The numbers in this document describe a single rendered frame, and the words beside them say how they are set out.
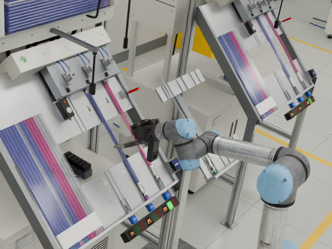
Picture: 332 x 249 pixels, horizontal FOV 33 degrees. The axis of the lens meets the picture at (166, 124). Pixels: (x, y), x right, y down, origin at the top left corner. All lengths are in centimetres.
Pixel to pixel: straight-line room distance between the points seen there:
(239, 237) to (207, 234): 19
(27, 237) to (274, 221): 102
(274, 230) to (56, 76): 100
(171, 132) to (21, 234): 75
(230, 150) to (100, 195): 54
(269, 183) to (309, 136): 273
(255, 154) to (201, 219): 146
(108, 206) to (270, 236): 65
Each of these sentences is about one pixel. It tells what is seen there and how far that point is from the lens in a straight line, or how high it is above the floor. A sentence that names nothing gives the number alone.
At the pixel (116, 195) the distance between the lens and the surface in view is 226.
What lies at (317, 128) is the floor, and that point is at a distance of 469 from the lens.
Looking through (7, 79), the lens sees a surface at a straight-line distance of 218.
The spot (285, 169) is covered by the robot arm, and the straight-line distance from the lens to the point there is 185.
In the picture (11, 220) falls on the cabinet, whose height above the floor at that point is 62.
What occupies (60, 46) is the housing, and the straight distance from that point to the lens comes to 227.
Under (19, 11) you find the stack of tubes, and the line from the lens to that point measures 205.
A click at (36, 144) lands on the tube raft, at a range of 212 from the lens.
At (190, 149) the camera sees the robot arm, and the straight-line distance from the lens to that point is 206.
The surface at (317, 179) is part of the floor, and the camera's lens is 407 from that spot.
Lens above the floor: 218
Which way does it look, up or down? 31 degrees down
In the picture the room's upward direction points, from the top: 8 degrees clockwise
